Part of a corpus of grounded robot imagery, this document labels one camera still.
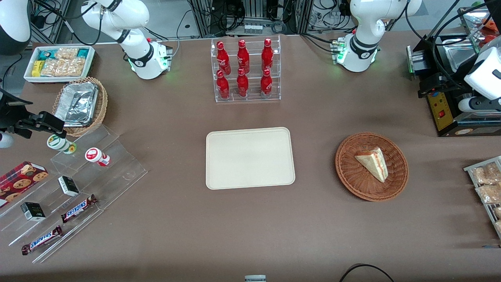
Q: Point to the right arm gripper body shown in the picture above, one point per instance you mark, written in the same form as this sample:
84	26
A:
8	116

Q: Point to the triangle sandwich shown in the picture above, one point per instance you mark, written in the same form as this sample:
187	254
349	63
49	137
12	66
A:
373	161

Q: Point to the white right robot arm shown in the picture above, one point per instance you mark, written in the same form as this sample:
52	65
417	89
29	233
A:
137	58

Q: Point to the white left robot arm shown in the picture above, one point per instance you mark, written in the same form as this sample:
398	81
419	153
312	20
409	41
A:
362	49

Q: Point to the oval wicker basket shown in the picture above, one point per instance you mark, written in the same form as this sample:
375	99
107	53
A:
101	105

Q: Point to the round brown wicker basket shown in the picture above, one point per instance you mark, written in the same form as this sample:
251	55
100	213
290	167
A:
352	176

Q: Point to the tray of packaged snacks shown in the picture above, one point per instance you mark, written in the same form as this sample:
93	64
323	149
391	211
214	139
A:
483	207

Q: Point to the beige plastic tray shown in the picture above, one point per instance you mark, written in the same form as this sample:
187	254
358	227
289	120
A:
250	158

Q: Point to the green lidded yogurt cup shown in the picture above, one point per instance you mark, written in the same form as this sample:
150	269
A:
58	143

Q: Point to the steel food pan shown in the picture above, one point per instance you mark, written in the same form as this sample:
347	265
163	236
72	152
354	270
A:
460	55

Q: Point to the black hot food display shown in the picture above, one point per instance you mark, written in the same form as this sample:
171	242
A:
442	113

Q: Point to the aluminium foil trays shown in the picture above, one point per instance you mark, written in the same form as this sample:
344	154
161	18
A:
76	103

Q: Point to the red sausage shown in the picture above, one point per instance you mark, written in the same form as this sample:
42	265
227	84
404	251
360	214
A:
488	40

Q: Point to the white snack bin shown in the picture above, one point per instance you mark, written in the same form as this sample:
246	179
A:
29	76

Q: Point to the yellow snack pack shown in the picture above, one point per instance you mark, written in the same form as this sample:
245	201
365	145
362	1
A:
36	68

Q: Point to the red lidded yogurt cup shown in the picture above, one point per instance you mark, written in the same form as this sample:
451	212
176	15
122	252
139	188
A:
94	155

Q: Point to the orange sausage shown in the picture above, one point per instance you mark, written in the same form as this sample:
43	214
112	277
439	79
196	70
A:
492	24

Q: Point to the red cookie box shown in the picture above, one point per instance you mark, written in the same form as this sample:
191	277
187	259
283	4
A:
19	182

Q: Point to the clear bag of crackers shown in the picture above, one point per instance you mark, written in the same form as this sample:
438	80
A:
64	64

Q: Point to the small black box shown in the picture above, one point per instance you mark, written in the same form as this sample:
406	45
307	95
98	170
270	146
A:
33	211
68	186

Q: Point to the teal snack pack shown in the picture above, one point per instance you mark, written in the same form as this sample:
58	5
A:
45	55

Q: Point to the clear acrylic step stand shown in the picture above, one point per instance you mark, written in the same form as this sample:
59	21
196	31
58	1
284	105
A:
117	172

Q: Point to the Snickers chocolate bar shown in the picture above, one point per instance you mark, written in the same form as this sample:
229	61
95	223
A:
78	208
41	240

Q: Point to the clear bag of pastry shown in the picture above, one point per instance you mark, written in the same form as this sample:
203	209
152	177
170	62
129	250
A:
489	194
487	174

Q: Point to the red cola bottle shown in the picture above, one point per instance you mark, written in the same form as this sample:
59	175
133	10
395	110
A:
267	55
243	56
223	58
242	85
266	84
223	87

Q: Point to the clear acrylic bottle rack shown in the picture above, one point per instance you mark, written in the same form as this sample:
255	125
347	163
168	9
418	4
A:
255	98

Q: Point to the white power strip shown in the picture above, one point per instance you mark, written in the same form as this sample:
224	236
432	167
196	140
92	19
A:
253	28

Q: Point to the small grey device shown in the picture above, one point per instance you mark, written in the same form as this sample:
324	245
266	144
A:
255	278

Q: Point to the aluminium profile frame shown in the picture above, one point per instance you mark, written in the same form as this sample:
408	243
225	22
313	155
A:
203	19

